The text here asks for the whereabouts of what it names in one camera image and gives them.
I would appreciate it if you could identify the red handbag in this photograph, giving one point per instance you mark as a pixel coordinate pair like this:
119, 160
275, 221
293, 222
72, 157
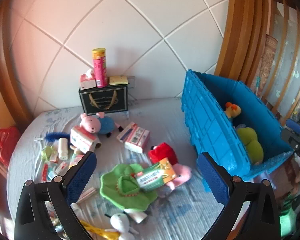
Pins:
9, 138

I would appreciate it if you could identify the yellow plastic clip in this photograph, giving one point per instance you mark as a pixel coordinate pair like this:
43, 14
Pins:
107, 234

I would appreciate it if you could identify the yellow notepad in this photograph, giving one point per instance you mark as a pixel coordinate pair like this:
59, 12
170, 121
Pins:
118, 80

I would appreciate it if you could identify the green orange medicine box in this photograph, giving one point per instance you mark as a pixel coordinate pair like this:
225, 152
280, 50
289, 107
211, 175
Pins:
156, 175

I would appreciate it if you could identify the long red white box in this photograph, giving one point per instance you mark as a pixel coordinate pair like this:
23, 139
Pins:
86, 194

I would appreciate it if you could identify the lime green frog plush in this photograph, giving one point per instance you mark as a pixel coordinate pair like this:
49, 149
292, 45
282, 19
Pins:
249, 138

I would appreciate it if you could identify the black gift bag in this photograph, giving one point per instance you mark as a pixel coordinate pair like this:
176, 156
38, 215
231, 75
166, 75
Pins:
110, 99

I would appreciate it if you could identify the white bottle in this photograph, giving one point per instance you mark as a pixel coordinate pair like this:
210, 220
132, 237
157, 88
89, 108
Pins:
63, 152

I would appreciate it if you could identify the pink cylindrical can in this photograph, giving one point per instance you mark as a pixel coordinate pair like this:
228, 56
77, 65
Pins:
99, 64

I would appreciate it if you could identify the pink white tissue bundle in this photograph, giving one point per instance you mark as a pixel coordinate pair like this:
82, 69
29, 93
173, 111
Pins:
83, 140

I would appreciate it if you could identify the white plush toy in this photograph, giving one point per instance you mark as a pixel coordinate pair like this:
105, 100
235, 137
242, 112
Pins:
120, 224

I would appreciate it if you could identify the pink pig plush blue shirt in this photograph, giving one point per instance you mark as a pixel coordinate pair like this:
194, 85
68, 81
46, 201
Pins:
99, 124

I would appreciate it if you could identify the blue plastic crate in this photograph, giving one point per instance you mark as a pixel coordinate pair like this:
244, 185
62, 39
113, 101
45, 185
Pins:
203, 103

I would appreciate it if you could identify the pink pig plush red dress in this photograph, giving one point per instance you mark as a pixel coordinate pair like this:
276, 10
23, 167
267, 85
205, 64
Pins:
183, 172

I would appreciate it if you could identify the blue feather duster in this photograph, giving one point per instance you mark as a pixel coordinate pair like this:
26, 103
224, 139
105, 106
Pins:
54, 136

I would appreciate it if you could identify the green cloth pouch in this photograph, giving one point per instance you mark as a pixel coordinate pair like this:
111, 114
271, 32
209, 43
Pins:
46, 153

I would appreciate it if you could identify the small tissue packet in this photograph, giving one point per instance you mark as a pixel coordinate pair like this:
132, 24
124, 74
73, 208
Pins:
134, 138

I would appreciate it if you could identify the small pink white box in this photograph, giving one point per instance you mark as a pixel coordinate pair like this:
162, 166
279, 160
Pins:
87, 80

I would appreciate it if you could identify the green yellow duck plush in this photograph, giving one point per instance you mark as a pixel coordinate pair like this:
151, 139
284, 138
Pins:
232, 110

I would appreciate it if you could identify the green plush hat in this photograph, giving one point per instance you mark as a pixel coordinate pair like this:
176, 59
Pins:
121, 188

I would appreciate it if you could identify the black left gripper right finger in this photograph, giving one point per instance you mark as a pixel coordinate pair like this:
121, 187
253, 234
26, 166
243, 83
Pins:
262, 220

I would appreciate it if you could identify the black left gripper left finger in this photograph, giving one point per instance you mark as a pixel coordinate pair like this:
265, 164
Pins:
32, 220

